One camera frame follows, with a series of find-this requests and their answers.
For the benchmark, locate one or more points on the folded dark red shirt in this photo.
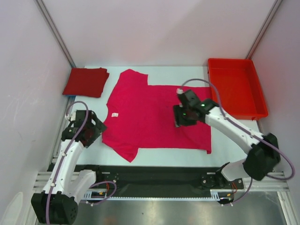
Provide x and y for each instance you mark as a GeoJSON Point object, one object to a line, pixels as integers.
{"type": "Point", "coordinates": [88, 82]}

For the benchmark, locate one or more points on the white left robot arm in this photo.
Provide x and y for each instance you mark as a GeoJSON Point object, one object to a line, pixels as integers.
{"type": "Point", "coordinates": [58, 202]}

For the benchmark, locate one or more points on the right corner frame post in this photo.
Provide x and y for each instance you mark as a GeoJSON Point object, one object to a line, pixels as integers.
{"type": "Point", "coordinates": [262, 31]}

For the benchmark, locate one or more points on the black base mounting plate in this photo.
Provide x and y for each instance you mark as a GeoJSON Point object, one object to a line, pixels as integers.
{"type": "Point", "coordinates": [163, 182]}

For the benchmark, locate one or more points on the corner frame post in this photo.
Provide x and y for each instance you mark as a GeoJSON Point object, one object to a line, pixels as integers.
{"type": "Point", "coordinates": [262, 31]}
{"type": "Point", "coordinates": [54, 30]}

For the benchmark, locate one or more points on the red plastic bin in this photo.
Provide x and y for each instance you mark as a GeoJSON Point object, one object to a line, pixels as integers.
{"type": "Point", "coordinates": [239, 88]}

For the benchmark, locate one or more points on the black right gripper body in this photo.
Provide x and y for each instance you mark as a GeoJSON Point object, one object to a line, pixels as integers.
{"type": "Point", "coordinates": [177, 116]}

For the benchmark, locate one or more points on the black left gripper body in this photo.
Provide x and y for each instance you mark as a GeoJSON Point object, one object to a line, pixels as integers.
{"type": "Point", "coordinates": [95, 130]}

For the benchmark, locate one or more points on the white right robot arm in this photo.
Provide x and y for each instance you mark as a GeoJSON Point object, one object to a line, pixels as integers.
{"type": "Point", "coordinates": [261, 156]}

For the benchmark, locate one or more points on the grey slotted cable duct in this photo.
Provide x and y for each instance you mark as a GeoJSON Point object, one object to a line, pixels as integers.
{"type": "Point", "coordinates": [95, 195]}

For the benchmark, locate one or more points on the left corner frame post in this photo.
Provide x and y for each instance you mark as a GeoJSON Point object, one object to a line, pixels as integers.
{"type": "Point", "coordinates": [54, 30]}

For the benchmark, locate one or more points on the pink t shirt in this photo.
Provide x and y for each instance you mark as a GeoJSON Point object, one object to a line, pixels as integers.
{"type": "Point", "coordinates": [141, 116]}

